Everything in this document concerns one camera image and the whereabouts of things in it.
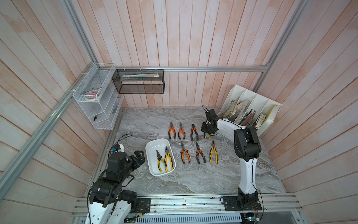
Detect tape roll on shelf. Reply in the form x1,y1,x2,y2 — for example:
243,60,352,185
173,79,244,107
84,91,98,101

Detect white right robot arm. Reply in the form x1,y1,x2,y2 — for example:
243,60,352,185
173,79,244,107
201,105,264,211

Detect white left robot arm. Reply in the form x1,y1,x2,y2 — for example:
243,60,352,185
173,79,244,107
85,146,151,224

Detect orange grey long-nose pliers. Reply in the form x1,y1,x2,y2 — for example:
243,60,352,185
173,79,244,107
181,141,191,164

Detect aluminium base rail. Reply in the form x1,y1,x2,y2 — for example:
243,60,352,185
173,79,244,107
71,193,303,217

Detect yellow long-nose pliers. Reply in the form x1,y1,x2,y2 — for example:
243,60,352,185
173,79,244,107
156,150,168,172

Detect white plastic storage box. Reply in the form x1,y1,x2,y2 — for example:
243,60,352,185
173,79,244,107
145,138,176,177

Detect white wire mesh shelf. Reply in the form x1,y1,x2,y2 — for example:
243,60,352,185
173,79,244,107
73,63,124,130

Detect dark orange-tipped pliers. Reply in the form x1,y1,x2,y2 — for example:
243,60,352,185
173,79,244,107
190,124,199,141

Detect black mesh wall basket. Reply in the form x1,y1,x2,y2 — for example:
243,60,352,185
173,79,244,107
112,69,165,94

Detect orange black pliers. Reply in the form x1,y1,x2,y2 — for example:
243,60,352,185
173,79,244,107
196,143,206,164

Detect white desktop file organizer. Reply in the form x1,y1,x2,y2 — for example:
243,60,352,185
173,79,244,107
218,85,282,138

